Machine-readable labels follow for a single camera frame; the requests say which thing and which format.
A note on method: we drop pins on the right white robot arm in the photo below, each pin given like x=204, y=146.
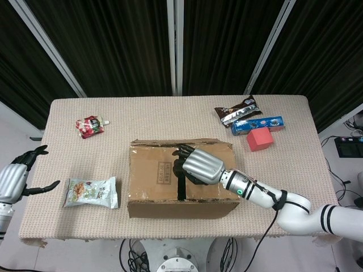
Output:
x=295, y=209

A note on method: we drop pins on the brown chocolate snack bag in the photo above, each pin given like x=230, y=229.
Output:
x=238, y=112

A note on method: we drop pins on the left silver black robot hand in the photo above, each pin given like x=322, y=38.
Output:
x=12, y=178

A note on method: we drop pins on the black pleated curtain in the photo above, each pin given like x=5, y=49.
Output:
x=227, y=42
x=113, y=42
x=326, y=56
x=20, y=71

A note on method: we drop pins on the white green snack bag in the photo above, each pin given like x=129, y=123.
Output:
x=90, y=194

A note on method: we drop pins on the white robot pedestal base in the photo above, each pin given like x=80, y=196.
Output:
x=177, y=255

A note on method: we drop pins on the red spouted juice pouch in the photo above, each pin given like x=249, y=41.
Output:
x=90, y=127

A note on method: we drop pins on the beige waffle tablecloth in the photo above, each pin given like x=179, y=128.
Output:
x=170, y=119

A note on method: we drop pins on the cardboard box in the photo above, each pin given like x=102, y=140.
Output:
x=153, y=175

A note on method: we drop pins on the red cube block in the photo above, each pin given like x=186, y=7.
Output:
x=259, y=140

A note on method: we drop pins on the black electronic device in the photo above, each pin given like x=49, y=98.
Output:
x=347, y=147

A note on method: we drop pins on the blue cookie box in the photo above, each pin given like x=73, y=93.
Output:
x=266, y=123

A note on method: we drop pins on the white metal frame post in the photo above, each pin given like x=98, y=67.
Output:
x=46, y=42
x=174, y=45
x=269, y=42

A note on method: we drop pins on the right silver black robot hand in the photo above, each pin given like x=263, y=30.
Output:
x=201, y=167

